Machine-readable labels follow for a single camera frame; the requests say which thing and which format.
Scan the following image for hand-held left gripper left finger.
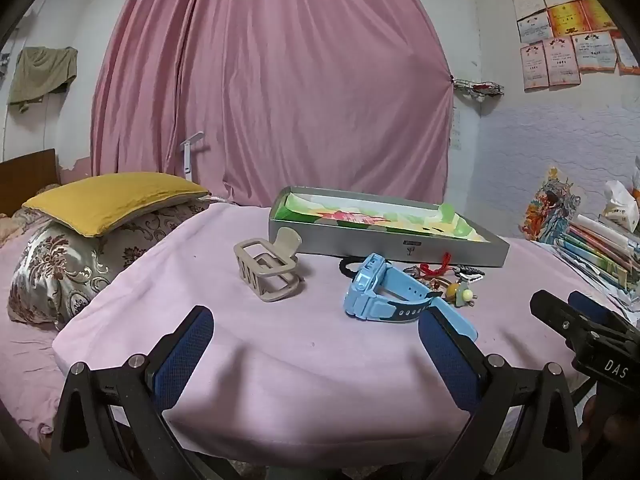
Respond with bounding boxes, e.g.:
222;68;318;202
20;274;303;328
50;305;216;480

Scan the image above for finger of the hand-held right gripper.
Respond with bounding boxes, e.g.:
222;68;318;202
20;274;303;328
567;290;640;336
530;290;608;348

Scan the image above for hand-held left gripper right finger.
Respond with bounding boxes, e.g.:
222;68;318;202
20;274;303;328
418;305;583;480

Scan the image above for black and white braided bracelet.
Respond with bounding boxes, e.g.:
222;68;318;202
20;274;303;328
452;265;487;284

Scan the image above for red braided bracelet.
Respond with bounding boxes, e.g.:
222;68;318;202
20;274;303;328
417;252;454;279

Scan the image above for light blue wrist watch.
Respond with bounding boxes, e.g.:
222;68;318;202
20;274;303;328
342;253;480;342

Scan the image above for beige hair claw clip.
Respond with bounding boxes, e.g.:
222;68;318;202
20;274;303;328
233;227;305;304

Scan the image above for black hair tie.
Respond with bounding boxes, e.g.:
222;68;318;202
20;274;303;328
338;256;368;279

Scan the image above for grey metal box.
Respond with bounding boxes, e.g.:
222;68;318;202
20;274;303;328
268;186;511;269

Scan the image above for person's right hand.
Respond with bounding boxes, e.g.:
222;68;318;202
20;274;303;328
580;394;640;461

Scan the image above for loose white papers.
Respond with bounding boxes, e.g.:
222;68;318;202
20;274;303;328
612;280;640;323

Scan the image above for stack of books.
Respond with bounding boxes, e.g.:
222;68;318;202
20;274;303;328
554;214;640;292

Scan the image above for white tissue pack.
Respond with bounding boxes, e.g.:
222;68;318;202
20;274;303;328
599;180;640;234

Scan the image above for floral patterned pillow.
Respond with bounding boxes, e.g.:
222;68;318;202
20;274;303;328
7;199;208;331

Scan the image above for yellow pillow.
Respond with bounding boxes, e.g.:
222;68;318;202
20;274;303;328
22;172;210;238

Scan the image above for white folding desk lamp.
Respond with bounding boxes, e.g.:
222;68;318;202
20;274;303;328
179;131;206;184

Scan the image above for brown wooden headboard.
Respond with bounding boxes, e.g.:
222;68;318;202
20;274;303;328
0;149;61;217

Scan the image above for pink curtain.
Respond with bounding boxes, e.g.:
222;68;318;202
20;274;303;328
90;0;456;209

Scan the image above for olive green hanging cloth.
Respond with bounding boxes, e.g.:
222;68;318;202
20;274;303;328
7;46;79;113

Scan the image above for wire wall rack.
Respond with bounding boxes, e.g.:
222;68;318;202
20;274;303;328
452;77;505;104

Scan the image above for group of wall certificates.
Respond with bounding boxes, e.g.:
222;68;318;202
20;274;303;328
512;0;640;92

